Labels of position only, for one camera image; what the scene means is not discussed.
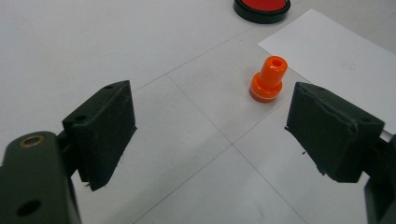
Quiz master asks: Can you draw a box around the white paper sheet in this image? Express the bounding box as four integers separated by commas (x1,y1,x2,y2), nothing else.
257,8,396,135

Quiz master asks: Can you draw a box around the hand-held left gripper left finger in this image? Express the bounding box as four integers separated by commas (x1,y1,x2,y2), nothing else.
62,79,138,191

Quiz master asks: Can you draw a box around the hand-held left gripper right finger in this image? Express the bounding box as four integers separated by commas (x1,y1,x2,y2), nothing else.
284,81,386,184

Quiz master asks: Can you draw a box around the orange stamp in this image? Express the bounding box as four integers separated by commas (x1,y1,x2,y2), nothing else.
248,55,289,104

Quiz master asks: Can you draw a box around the red ink pad black case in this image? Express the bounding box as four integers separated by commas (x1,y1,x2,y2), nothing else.
233,0,291,24

